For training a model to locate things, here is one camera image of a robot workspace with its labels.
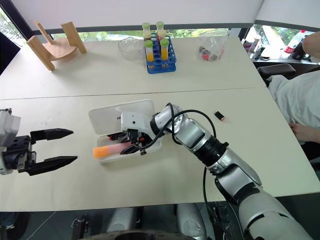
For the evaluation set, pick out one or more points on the clear plastic bag of parts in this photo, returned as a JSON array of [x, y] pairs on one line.
[[210, 51]]

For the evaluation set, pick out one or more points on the person's bare hand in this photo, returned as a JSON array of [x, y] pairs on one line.
[[305, 132]]

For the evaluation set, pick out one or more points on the orange pink marker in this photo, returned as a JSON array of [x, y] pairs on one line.
[[105, 151]]

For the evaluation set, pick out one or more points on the white translucent pencil case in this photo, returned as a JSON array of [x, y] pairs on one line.
[[105, 117]]

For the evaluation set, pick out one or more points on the cream capped tube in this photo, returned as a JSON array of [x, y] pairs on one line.
[[161, 34], [147, 34]]

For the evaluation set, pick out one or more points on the red label plastic bottle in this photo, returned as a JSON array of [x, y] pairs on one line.
[[297, 41]]

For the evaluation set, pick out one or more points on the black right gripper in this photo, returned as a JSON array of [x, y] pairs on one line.
[[133, 136]]

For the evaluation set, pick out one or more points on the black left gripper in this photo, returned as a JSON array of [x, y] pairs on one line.
[[18, 150]]

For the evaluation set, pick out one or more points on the blue test tube rack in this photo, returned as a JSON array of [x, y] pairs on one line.
[[161, 66]]

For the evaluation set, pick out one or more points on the wooden curved stand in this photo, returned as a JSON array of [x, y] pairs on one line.
[[58, 47]]

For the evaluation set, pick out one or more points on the person in white shirt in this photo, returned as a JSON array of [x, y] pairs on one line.
[[297, 97]]

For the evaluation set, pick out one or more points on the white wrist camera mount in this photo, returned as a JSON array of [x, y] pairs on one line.
[[10, 125], [136, 121]]

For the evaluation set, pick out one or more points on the person's bare forearm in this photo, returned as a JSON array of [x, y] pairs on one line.
[[312, 42]]

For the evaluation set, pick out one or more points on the green capped orange liquid tube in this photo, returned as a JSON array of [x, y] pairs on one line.
[[149, 52], [164, 51]]

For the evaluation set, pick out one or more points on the black office chair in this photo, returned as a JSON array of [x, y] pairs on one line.
[[275, 71]]

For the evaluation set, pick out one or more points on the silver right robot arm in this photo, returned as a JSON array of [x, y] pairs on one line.
[[240, 175]]

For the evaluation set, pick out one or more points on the silver robot leg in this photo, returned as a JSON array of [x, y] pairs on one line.
[[191, 220], [122, 216]]

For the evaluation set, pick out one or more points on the red marker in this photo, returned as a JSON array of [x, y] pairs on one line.
[[115, 136]]

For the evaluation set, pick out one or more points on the clear glass bowl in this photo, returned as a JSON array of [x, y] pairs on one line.
[[130, 48]]

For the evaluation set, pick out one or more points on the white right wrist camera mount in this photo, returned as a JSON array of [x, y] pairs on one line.
[[136, 121]]

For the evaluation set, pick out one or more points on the small black red cap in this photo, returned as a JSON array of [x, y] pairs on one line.
[[220, 116]]

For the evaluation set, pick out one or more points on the metal table latch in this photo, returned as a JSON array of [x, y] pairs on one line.
[[81, 222]]

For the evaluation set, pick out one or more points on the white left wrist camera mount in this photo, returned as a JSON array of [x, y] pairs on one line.
[[10, 125]]

